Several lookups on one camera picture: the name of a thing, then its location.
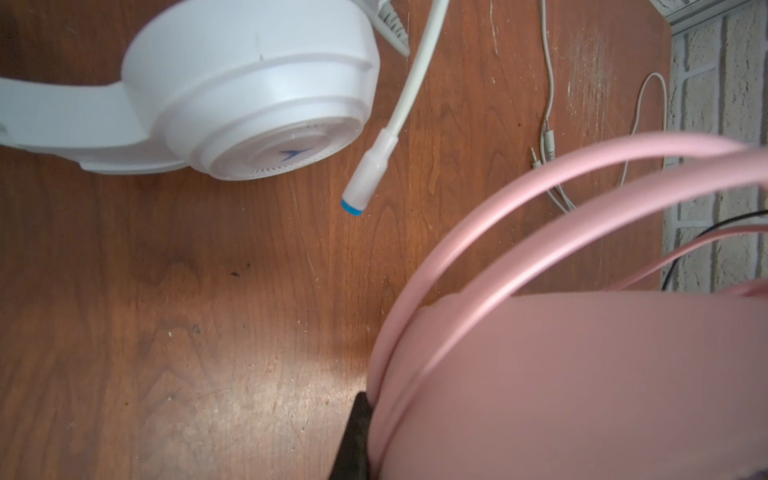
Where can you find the white headphones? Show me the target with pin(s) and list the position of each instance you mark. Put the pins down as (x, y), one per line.
(238, 90)

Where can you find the pink headphones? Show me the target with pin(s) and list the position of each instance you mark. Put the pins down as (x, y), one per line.
(491, 383)

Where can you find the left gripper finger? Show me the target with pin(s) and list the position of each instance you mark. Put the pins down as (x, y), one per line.
(352, 459)

